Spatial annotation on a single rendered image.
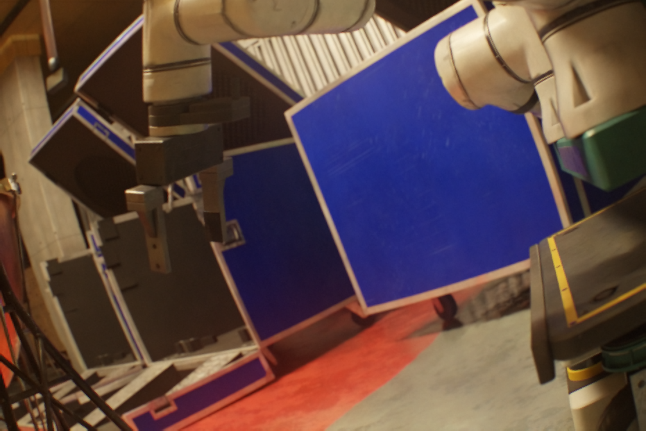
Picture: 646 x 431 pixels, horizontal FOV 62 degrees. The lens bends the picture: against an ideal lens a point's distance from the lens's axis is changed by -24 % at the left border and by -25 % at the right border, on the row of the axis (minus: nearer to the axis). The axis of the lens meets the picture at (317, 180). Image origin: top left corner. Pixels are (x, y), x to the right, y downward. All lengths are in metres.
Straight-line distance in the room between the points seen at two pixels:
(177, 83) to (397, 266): 1.65
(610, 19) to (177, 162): 0.52
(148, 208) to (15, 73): 5.15
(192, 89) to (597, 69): 0.46
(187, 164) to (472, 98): 0.62
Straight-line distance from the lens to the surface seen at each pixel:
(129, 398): 2.90
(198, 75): 0.77
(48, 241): 5.50
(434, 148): 2.06
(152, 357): 3.34
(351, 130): 2.30
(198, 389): 2.39
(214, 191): 0.87
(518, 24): 1.11
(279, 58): 4.73
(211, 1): 0.69
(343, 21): 0.79
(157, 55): 0.77
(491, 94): 1.22
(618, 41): 0.61
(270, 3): 0.66
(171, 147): 0.75
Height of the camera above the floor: 0.50
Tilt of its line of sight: 4 degrees up
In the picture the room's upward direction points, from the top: 22 degrees counter-clockwise
